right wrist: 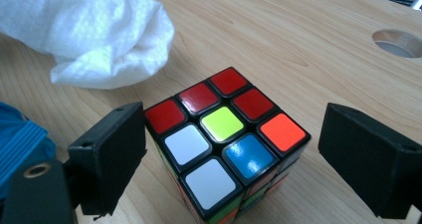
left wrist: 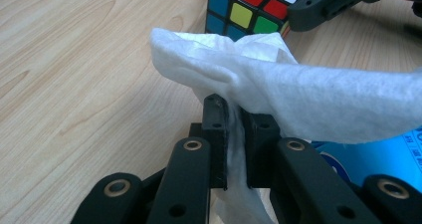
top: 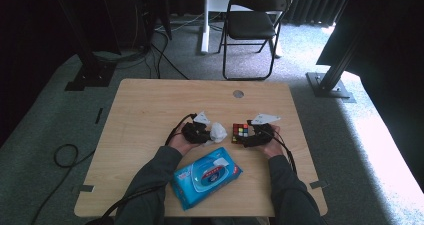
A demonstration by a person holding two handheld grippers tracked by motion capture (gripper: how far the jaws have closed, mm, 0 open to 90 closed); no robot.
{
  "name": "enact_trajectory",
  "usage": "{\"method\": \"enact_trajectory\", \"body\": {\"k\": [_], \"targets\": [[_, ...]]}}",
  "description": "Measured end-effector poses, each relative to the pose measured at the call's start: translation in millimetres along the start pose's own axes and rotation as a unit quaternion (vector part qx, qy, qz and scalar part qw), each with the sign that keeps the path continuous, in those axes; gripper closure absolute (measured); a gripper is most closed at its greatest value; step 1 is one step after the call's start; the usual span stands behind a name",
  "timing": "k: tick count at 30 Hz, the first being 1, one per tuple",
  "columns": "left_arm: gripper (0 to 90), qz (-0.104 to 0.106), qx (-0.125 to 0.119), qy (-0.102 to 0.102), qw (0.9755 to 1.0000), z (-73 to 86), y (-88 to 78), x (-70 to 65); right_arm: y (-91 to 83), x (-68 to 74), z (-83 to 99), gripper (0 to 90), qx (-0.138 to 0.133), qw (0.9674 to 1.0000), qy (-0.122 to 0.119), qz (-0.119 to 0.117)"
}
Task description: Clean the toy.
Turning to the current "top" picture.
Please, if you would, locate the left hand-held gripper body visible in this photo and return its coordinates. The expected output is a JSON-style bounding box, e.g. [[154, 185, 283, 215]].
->
[[180, 110, 212, 145]]

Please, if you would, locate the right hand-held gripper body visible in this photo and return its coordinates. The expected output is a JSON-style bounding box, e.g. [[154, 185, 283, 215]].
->
[[245, 113, 282, 148]]

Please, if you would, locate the white wet wipe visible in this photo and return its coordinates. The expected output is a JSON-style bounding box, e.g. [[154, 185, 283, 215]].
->
[[203, 121, 229, 148]]

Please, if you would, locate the colourful puzzle cube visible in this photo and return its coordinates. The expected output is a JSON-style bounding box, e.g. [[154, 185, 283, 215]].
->
[[231, 122, 250, 145]]

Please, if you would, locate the blue wet wipes packet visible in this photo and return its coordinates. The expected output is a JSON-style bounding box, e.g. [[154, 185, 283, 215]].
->
[[170, 146, 244, 212]]

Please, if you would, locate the person's left hand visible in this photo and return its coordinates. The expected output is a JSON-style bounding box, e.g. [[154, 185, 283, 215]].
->
[[167, 123, 202, 157]]

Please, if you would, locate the person's right hand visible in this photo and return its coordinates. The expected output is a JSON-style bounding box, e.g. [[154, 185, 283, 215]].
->
[[255, 124, 285, 160]]

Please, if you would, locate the grey tape strip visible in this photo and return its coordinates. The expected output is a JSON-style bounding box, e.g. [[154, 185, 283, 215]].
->
[[308, 180, 329, 190]]

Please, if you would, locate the black metal stand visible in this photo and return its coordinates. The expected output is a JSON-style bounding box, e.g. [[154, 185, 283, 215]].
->
[[305, 28, 364, 104], [49, 0, 118, 93]]

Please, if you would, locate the black folding chair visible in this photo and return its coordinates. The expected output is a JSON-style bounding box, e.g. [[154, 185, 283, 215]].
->
[[218, 0, 294, 82]]

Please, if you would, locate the white desk leg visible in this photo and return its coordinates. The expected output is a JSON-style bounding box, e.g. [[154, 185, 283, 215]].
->
[[200, 0, 234, 54]]

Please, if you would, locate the dark equipment tower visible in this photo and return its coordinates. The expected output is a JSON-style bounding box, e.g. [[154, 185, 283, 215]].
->
[[134, 0, 173, 50]]

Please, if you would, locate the dark pleated curtain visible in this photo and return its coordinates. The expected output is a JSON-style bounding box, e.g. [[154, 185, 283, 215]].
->
[[289, 0, 355, 27]]

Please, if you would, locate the right hand-held gripper cable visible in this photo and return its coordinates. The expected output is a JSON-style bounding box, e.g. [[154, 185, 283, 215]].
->
[[272, 127, 298, 175]]

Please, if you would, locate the black straight floor cable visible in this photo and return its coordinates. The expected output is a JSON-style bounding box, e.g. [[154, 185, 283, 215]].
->
[[150, 29, 190, 81]]

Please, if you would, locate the black looped floor cable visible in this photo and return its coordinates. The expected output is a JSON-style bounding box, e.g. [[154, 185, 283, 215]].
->
[[29, 143, 98, 225]]

